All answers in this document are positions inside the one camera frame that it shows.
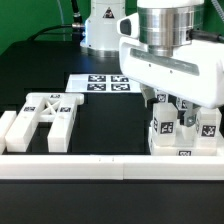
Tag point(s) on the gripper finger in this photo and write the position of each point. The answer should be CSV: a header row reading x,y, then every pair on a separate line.
x,y
190,116
148,94

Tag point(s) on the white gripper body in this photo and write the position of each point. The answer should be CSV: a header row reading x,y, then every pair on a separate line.
x,y
194,73

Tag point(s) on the white chair seat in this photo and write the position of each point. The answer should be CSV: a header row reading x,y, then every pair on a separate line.
x,y
187,145

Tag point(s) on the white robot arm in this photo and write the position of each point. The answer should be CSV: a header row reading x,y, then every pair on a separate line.
x,y
161,46

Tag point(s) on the small white marker cube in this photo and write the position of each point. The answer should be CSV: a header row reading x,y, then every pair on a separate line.
x,y
162,97

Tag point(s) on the right white marker cube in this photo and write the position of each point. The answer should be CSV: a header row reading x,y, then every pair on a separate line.
x,y
181,104

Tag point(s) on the white marker sheet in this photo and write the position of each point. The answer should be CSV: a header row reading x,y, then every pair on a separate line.
x,y
101,83

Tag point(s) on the white U-shaped fence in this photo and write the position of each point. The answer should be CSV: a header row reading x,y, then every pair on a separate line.
x,y
104,167

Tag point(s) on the white chair back frame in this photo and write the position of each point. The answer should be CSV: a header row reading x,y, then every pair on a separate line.
x,y
58,109

